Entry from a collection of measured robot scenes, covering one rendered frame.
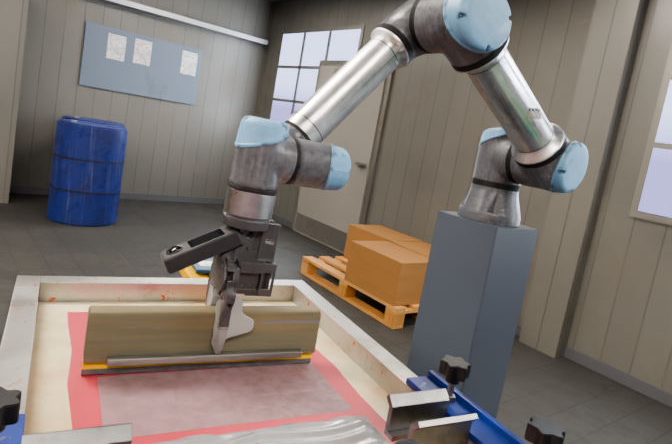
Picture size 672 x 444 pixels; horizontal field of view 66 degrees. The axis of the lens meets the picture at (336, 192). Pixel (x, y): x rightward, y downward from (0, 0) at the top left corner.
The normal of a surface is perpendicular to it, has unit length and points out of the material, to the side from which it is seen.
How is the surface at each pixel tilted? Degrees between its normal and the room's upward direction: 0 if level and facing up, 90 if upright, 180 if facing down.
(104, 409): 0
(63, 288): 90
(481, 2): 87
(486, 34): 86
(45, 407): 0
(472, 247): 90
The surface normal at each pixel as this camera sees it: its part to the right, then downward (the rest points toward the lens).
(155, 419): 0.18, -0.98
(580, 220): -0.78, -0.06
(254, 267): 0.46, 0.18
